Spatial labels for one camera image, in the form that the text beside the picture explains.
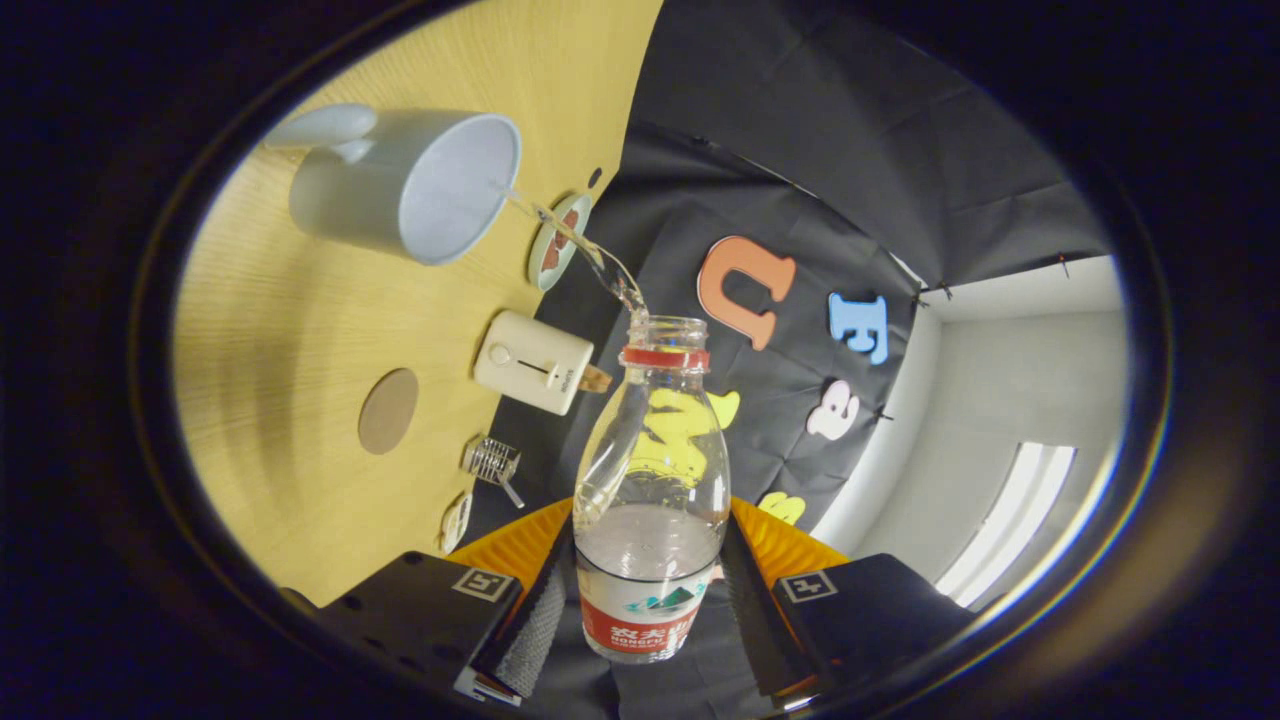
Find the white toaster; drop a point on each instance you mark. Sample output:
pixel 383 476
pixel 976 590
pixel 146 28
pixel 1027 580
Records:
pixel 525 360

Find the brown food piece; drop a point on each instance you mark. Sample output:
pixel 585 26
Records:
pixel 571 220
pixel 552 255

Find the round brown coaster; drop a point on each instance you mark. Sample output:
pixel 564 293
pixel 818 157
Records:
pixel 388 412

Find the small white dish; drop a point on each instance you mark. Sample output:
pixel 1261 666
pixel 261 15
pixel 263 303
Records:
pixel 456 522

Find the pale green plate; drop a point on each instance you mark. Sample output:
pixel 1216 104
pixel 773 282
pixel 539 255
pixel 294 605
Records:
pixel 538 272

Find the wooden table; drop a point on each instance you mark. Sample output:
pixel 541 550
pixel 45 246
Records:
pixel 280 350

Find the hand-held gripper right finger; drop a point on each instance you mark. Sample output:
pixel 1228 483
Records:
pixel 760 630

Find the black backdrop cloth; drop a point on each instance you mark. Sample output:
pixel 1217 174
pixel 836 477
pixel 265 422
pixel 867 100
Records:
pixel 850 150

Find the brown toast slice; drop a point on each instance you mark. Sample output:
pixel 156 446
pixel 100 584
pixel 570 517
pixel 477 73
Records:
pixel 596 379

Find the long ceiling light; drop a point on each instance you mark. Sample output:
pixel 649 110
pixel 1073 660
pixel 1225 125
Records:
pixel 1010 520

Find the clear plastic juice bottle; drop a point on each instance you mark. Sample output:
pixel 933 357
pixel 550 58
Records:
pixel 650 560

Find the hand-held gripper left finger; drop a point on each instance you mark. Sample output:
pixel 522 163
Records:
pixel 535 630

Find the white cup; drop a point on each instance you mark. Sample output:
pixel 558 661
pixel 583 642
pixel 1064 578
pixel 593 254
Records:
pixel 350 200

